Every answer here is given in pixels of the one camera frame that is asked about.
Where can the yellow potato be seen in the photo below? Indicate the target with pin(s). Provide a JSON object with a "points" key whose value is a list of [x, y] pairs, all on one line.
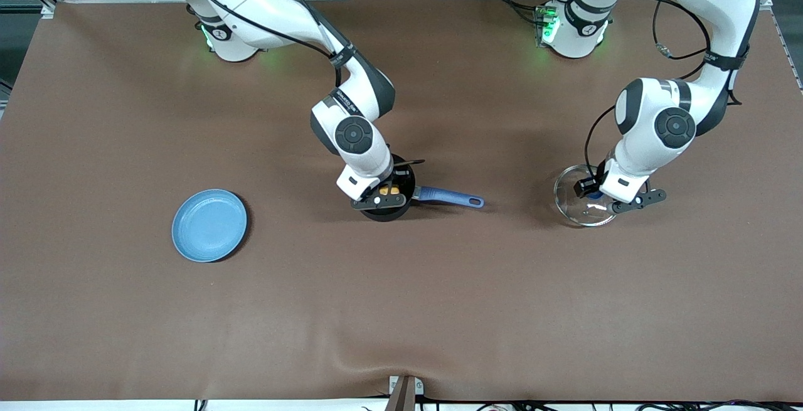
{"points": [[381, 191]]}

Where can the glass lid blue knob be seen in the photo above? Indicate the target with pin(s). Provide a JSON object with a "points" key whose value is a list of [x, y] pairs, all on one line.
{"points": [[571, 207]]}

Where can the black left camera mount bar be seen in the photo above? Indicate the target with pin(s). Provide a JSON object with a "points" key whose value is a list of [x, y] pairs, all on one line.
{"points": [[652, 197]]}

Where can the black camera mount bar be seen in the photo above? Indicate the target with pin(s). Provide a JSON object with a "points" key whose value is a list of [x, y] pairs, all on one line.
{"points": [[376, 204], [652, 197]]}

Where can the black right camera mount bar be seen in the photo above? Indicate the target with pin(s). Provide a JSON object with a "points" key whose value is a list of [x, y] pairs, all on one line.
{"points": [[376, 204]]}

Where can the metal table corner bracket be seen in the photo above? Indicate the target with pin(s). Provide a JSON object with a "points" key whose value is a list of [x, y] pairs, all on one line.
{"points": [[761, 0], [47, 11]]}

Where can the blue round plate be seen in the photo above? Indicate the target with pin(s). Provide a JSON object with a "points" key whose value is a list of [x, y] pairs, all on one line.
{"points": [[210, 226]]}

